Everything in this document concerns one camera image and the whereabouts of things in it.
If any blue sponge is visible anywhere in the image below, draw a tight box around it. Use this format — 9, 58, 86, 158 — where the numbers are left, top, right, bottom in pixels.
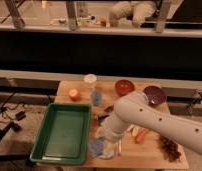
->
88, 139, 104, 157

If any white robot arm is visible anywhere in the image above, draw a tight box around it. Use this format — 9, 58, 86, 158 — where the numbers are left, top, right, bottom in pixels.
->
96, 90, 202, 155

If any green plastic tray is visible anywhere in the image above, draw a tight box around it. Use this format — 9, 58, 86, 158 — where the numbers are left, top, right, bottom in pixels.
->
30, 103, 91, 165

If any white lidded cup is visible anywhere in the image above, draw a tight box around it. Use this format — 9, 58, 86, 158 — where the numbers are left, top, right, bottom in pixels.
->
84, 74, 97, 90

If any red bowl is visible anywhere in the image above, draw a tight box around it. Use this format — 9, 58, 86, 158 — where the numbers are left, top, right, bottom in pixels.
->
115, 79, 135, 96

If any orange fruit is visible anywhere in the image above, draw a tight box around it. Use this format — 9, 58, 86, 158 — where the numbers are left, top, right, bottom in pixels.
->
69, 89, 81, 101

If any white banana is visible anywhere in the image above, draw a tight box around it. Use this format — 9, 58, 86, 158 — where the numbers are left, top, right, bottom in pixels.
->
127, 124, 134, 132

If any purple bowl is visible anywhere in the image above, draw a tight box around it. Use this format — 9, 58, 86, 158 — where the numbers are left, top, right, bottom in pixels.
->
143, 86, 167, 105

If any silver fork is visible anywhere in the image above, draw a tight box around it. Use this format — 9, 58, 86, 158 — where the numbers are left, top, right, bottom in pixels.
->
118, 140, 122, 156

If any orange carrot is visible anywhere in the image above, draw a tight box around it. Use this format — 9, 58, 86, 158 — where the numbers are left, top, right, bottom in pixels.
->
135, 128, 150, 144

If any grey folded cloth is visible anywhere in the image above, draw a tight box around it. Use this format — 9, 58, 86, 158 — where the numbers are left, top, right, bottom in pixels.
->
100, 141, 117, 159

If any dark grape bunch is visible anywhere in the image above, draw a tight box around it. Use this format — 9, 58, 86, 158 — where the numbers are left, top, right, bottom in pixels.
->
160, 136, 181, 162

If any black handled knife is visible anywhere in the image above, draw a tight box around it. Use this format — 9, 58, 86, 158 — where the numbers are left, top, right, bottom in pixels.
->
104, 105, 114, 112

